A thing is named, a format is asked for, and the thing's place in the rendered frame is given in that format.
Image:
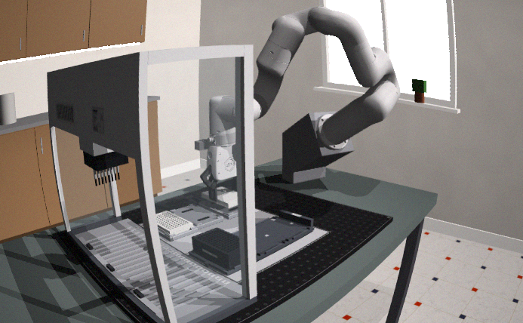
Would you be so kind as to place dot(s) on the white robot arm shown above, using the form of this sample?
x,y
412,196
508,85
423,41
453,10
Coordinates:
x,y
371,67

